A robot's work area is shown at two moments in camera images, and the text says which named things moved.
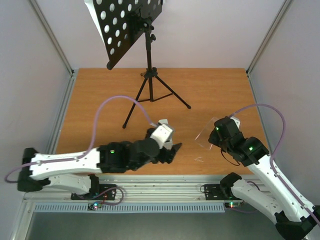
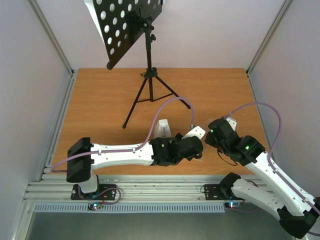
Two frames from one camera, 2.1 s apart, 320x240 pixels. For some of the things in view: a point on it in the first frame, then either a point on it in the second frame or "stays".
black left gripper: x=168 y=155 -> x=178 y=136
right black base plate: x=219 y=192 stays
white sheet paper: x=90 y=5 stays
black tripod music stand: x=120 y=22 stays
